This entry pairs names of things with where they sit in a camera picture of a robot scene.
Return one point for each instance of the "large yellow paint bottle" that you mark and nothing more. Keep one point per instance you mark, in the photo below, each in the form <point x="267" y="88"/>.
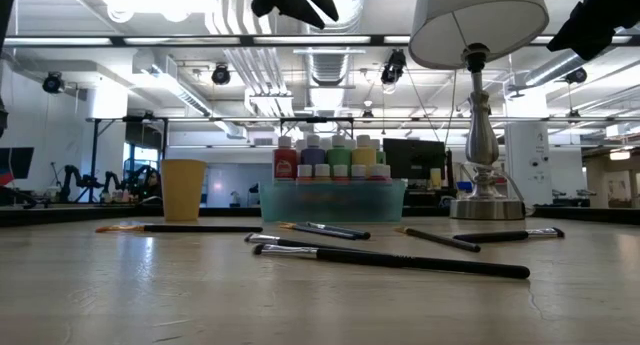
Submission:
<point x="363" y="152"/>

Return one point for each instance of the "black ceiling spotlight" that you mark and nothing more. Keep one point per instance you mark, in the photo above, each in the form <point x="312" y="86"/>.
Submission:
<point x="395" y="65"/>
<point x="367" y="115"/>
<point x="576" y="75"/>
<point x="221" y="75"/>
<point x="52" y="82"/>

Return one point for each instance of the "small purple paint bottle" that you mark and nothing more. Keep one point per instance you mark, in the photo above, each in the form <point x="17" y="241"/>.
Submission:
<point x="358" y="171"/>

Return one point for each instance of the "orange plastic cup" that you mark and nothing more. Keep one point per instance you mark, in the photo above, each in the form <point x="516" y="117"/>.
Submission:
<point x="182" y="190"/>

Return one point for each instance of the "small blue background item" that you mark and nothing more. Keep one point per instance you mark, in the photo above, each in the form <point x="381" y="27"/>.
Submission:
<point x="465" y="186"/>

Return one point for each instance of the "black paintbrush orange bristles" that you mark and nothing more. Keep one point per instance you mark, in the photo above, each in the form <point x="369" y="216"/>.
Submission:
<point x="325" y="232"/>
<point x="440" y="240"/>
<point x="120" y="229"/>

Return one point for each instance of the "small yellow background cup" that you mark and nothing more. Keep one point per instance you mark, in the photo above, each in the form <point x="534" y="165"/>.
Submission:
<point x="436" y="177"/>

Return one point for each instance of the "green translucent plastic tray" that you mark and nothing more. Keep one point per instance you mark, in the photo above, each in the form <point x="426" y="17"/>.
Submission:
<point x="330" y="202"/>

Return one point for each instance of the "black background monitor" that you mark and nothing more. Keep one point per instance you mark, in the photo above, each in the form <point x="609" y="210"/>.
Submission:
<point x="415" y="157"/>

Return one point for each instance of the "silver table lamp white shade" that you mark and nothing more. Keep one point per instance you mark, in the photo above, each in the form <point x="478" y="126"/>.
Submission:
<point x="482" y="135"/>

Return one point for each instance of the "large red paint bottle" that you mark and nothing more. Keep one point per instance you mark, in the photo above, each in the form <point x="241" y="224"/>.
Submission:
<point x="285" y="162"/>

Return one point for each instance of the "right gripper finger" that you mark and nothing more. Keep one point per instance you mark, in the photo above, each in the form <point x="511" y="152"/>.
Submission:
<point x="587" y="32"/>

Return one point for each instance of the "large green paint bottle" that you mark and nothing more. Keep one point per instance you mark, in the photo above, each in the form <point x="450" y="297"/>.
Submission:
<point x="380" y="152"/>
<point x="339" y="152"/>

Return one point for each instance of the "black background robot arm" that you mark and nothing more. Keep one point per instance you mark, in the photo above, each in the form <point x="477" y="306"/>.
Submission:
<point x="72" y="175"/>
<point x="135" y="177"/>

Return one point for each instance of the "large blue paint bottle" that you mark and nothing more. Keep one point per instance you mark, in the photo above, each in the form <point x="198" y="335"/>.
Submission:
<point x="313" y="152"/>

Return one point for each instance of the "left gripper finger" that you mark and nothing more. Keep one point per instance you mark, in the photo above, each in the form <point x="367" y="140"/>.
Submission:
<point x="322" y="0"/>
<point x="300" y="7"/>

